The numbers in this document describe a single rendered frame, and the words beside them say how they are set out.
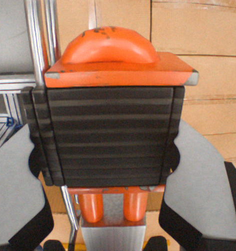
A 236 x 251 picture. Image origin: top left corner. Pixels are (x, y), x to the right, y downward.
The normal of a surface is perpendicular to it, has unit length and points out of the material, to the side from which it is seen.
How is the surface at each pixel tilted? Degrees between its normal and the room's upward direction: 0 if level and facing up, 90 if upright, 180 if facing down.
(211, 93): 0
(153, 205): 91
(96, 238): 1
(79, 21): 0
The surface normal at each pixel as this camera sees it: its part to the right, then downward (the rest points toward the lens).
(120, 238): 0.04, 0.52
